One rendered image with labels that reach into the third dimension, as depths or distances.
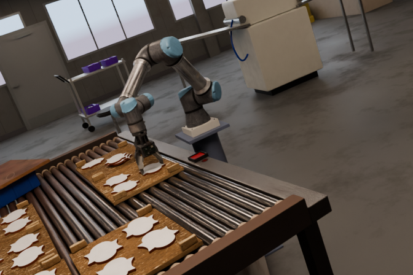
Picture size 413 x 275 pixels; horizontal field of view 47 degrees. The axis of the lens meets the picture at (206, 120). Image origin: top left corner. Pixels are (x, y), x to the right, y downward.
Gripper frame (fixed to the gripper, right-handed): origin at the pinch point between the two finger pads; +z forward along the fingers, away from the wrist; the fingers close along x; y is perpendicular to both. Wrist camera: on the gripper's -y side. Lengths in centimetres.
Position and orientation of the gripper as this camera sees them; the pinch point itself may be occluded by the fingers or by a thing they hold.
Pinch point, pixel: (152, 168)
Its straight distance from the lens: 230.2
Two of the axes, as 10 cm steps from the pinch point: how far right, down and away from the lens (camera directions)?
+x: 8.4, -4.0, 3.7
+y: 4.5, 1.1, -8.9
